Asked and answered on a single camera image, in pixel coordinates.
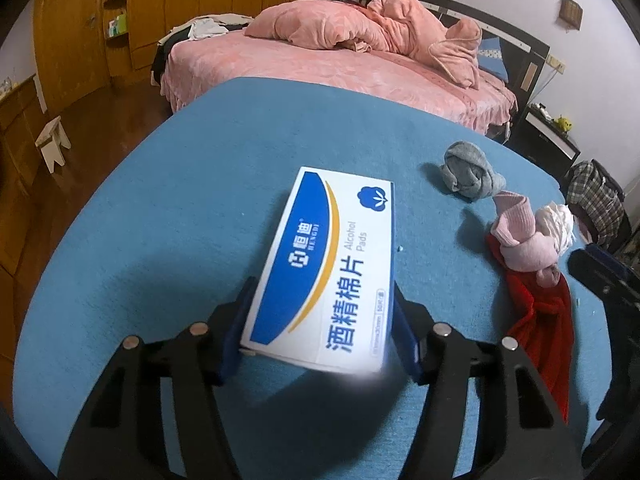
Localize large wooden wall lamp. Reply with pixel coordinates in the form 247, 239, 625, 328
559, 0, 583, 31

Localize white and blue cardboard box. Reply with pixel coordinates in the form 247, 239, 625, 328
240, 166, 396, 375

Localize dark wooden headboard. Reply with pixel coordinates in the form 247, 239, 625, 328
361, 0, 551, 111

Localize plaid cloth on chair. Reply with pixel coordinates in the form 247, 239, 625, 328
565, 160, 632, 251

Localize blue table cloth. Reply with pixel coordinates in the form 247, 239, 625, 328
14, 76, 621, 480

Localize red cloth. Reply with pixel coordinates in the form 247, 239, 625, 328
486, 234, 573, 425

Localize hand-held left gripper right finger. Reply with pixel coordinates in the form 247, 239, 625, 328
392, 280, 583, 480

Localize pile of light clothes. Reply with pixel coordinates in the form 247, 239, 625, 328
155, 16, 256, 86

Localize grey sock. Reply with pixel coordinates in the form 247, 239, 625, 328
440, 141, 507, 200

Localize white tissue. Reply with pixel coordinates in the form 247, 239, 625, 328
535, 201, 577, 257

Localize pink duvet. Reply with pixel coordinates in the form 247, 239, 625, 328
245, 0, 483, 90

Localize low wooden cabinet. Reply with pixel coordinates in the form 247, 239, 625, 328
0, 75, 48, 281

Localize pink sock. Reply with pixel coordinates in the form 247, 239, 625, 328
490, 191, 564, 289

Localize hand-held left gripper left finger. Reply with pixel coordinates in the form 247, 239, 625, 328
59, 276, 257, 480

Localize small wooden stool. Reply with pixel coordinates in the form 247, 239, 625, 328
35, 116, 72, 173

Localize bed with pink sheet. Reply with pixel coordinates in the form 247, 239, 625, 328
160, 35, 518, 136

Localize dark nightstand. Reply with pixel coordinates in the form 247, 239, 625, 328
510, 102, 581, 171

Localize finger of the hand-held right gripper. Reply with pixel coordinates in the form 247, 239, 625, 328
567, 242, 640, 311

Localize large blue pillow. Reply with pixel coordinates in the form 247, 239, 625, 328
477, 35, 511, 83

